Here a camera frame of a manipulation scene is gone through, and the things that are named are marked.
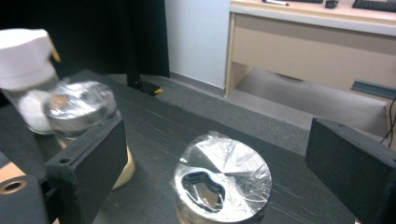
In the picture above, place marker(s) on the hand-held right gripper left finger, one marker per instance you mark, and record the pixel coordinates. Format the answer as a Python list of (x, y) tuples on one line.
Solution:
[(87, 168)]

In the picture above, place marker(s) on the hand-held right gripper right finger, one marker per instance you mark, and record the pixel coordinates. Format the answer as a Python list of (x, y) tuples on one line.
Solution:
[(351, 168)]

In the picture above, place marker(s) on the silver-lidded jar with pale granules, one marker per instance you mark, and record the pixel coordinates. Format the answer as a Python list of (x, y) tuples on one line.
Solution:
[(81, 105)]

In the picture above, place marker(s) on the silver-lidded jar with brown powder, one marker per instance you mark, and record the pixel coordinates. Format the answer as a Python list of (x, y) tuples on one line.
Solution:
[(230, 161)]

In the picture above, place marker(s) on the white-lidded glass jar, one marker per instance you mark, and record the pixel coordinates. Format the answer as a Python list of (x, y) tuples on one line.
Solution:
[(25, 56)]

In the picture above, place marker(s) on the black stand with striped base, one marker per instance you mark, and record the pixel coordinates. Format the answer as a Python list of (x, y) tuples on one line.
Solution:
[(134, 62)]

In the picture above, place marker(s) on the black curtain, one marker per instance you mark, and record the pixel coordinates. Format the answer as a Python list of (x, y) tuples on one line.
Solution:
[(87, 37)]

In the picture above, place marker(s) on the black keyboard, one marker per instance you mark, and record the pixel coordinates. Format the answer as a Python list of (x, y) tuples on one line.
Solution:
[(375, 5)]

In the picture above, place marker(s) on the white panel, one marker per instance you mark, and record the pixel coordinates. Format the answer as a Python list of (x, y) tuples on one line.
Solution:
[(197, 40)]

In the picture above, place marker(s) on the silver pen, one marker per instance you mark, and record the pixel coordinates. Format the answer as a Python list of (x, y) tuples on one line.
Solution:
[(275, 2)]

